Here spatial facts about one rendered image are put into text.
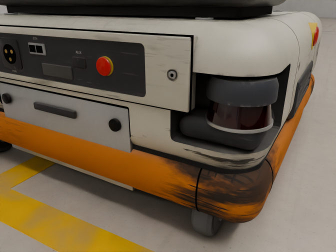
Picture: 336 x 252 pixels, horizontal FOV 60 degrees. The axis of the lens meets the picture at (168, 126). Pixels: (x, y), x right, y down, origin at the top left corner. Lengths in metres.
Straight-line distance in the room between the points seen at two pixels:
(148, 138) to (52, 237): 0.20
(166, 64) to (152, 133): 0.09
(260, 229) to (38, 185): 0.38
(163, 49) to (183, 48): 0.02
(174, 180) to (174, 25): 0.18
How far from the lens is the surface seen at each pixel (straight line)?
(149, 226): 0.45
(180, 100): 0.32
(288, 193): 0.55
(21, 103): 0.54
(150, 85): 0.34
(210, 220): 0.39
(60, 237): 0.46
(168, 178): 0.37
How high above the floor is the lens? 0.30
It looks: 23 degrees down
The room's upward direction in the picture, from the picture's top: straight up
